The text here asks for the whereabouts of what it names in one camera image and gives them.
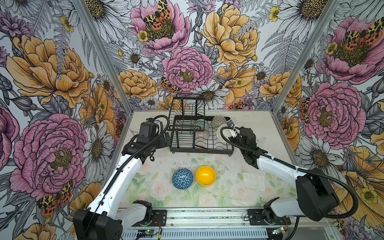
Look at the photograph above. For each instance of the black wire dish rack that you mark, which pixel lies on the black wire dish rack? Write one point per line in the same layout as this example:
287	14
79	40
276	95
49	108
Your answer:
185	110

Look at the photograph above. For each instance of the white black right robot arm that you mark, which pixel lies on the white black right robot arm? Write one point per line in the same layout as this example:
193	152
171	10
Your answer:
315	197

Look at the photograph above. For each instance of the green circuit board right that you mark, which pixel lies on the green circuit board right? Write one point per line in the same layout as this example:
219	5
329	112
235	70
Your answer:
278	231

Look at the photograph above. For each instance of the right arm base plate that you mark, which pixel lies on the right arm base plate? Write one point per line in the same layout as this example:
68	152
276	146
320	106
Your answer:
258	216

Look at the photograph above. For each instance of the mint green ceramic bowl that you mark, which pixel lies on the mint green ceramic bowl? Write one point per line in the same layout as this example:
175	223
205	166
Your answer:
204	125

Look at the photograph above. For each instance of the clear plastic compartment box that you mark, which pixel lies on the clear plastic compartment box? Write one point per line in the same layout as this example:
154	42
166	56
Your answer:
254	182

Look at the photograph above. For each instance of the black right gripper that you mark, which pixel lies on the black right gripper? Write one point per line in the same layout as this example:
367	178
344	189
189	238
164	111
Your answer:
232	140

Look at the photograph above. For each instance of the aluminium mounting rail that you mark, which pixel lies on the aluminium mounting rail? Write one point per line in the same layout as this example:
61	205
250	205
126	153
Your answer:
177	218

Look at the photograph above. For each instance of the green circuit board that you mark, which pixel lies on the green circuit board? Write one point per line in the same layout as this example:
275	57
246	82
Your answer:
278	231
146	234

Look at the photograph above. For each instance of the brown patterned ceramic bowl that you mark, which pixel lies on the brown patterned ceramic bowl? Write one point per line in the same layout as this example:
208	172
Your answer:
218	121

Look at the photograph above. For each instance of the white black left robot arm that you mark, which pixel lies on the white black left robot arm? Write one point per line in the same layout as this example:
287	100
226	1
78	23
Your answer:
112	193

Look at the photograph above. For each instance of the green circuit board left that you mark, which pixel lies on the green circuit board left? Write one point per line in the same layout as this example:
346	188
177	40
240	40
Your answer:
146	234

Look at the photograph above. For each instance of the blue geometric patterned bowl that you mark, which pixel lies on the blue geometric patterned bowl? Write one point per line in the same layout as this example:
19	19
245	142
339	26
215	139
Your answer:
182	179

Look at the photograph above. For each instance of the pink striped ceramic bowl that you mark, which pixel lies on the pink striped ceramic bowl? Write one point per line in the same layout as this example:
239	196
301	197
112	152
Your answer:
202	136

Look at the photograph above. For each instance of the yellow bowl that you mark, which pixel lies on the yellow bowl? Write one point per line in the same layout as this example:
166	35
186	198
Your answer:
206	176

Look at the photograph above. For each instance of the cream white bowl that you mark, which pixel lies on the cream white bowl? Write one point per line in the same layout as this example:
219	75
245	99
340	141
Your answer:
224	133

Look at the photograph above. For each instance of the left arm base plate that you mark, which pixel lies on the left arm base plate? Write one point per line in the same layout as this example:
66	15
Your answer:
160	215

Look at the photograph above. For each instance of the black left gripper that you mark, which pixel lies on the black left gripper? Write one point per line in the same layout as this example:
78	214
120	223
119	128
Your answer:
162	142

